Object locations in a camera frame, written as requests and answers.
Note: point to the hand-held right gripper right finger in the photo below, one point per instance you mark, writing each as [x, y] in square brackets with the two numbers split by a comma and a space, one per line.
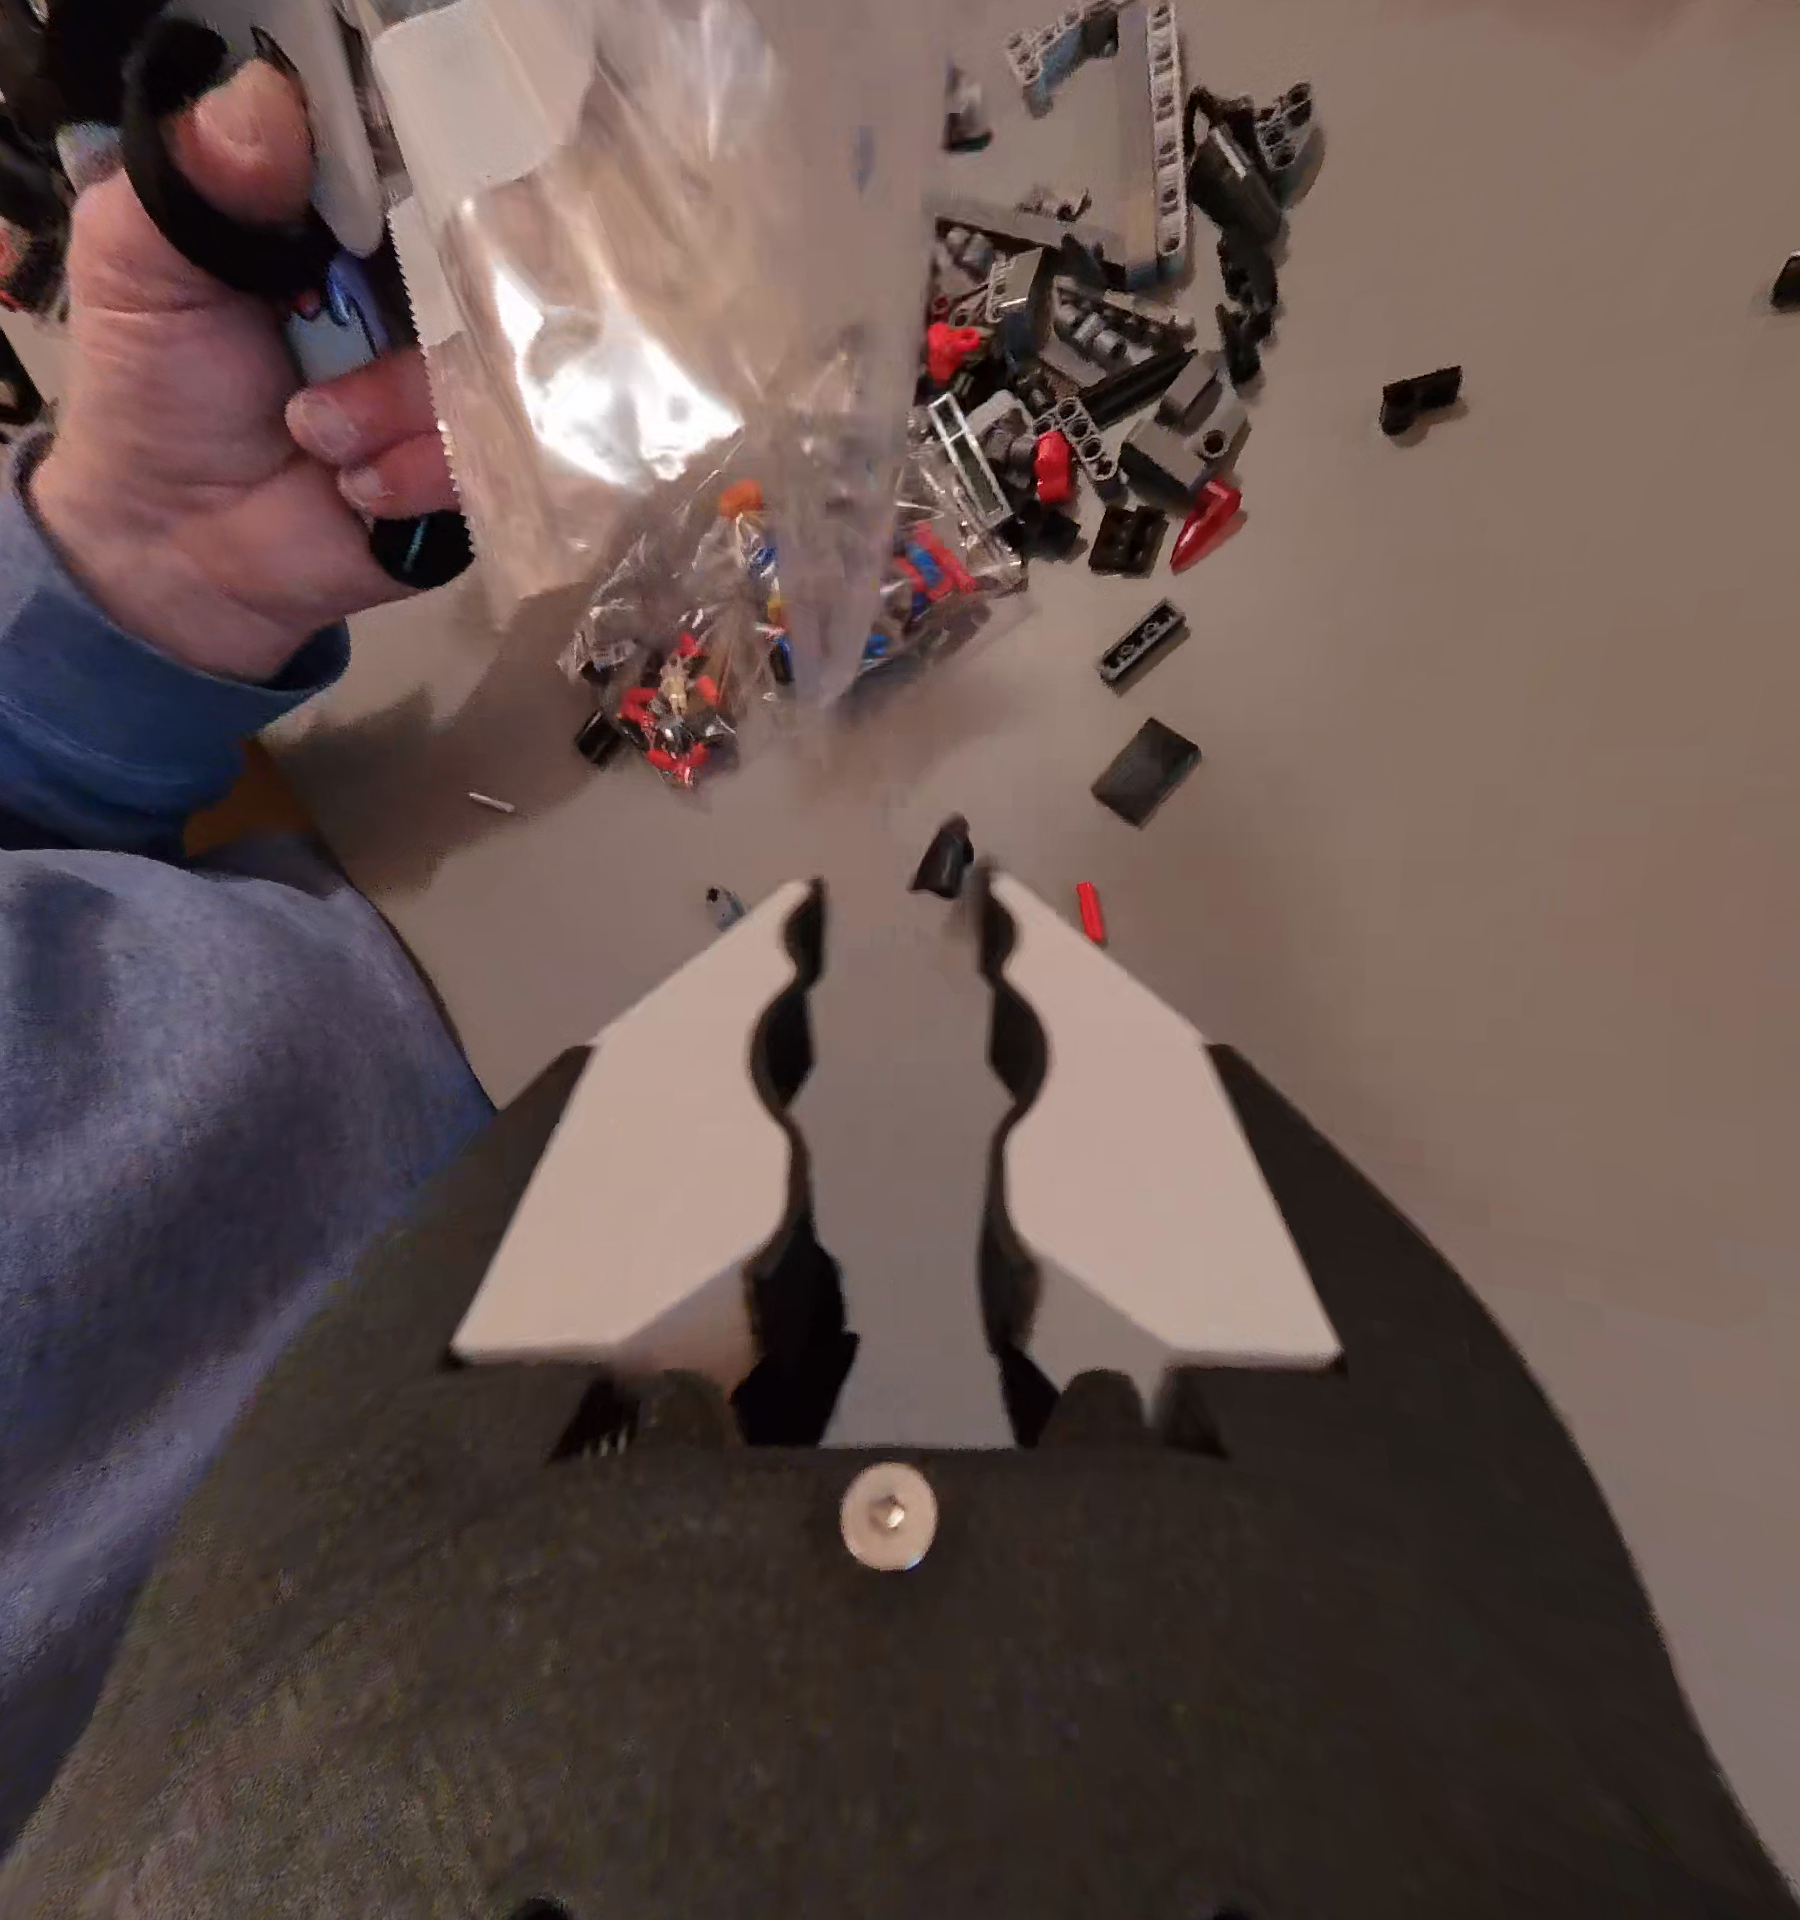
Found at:
[1140, 1185]

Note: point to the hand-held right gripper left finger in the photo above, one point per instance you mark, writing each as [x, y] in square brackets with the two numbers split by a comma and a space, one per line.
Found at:
[661, 1171]

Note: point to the large clear plastic bag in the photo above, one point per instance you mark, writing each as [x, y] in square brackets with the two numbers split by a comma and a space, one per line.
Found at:
[645, 270]

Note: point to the small bag of red pieces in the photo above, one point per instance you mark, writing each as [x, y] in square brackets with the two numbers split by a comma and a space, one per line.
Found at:
[661, 705]

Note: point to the pile of lego pieces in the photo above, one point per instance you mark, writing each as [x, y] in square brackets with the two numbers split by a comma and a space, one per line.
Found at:
[1140, 375]

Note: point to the person's left forearm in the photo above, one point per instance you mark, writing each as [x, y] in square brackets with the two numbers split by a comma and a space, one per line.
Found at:
[75, 705]

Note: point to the small grey blue lego piece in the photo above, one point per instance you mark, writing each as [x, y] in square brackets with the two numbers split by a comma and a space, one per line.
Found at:
[722, 904]

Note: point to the red lego pin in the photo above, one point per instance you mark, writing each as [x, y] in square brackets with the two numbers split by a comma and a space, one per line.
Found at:
[1091, 910]

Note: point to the small dark lego piece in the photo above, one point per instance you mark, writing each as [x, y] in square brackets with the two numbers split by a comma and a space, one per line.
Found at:
[943, 858]

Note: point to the black lego tile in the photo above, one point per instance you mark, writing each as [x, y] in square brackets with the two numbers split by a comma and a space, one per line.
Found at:
[1148, 770]

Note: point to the black lego brick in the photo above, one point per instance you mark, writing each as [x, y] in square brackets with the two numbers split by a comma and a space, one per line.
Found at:
[597, 739]

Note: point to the orange lego piece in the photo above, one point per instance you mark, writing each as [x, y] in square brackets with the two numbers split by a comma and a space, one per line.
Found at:
[743, 501]

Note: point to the black lego plate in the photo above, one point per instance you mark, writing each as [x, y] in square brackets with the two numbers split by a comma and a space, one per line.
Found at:
[1140, 643]

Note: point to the red curved lego piece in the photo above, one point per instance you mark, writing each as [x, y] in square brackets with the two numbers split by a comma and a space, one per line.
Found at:
[1205, 528]

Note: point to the person's left hand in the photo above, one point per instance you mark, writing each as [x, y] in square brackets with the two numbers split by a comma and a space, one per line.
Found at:
[164, 451]

